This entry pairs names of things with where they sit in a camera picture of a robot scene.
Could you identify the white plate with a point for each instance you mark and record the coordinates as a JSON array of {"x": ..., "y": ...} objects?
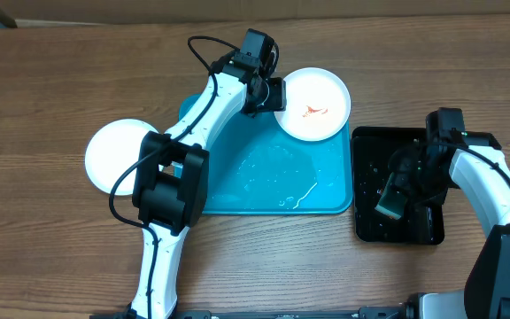
[
  {"x": 318, "y": 105},
  {"x": 113, "y": 149}
]

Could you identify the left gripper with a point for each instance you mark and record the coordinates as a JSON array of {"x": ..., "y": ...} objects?
[{"x": 276, "y": 100}]

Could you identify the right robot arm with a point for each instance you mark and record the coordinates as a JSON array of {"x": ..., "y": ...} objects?
[{"x": 482, "y": 174}]

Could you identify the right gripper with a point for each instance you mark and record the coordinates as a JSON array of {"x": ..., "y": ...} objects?
[{"x": 402, "y": 181}]

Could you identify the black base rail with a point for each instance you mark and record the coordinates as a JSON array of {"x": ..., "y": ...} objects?
[{"x": 362, "y": 313}]

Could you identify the black plastic tray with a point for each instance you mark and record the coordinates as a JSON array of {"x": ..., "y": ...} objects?
[{"x": 372, "y": 148}]

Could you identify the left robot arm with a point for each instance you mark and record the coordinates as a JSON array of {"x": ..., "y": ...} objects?
[{"x": 171, "y": 173}]

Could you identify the teal plastic tray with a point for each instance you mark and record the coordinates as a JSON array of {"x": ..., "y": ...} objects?
[{"x": 257, "y": 168}]

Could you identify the green sponge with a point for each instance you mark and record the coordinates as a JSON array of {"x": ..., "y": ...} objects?
[{"x": 392, "y": 202}]

